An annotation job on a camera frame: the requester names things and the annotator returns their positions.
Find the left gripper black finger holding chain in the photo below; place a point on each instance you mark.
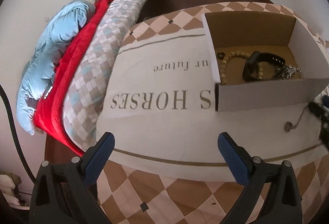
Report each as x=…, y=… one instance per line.
x=318, y=111

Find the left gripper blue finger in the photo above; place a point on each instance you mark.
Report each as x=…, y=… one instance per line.
x=236, y=158
x=96, y=157

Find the black wrist band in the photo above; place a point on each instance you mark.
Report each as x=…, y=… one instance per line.
x=254, y=68

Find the checkered bed mattress cover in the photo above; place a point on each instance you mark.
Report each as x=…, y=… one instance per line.
x=85, y=96

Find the red blanket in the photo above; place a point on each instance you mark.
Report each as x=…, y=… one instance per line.
x=48, y=115

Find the checkered printed table cloth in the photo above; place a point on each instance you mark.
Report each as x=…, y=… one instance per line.
x=160, y=106

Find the white cardboard box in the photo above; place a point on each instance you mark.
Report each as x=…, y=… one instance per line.
x=233, y=36

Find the light blue duvet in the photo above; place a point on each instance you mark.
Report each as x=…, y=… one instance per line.
x=71, y=26

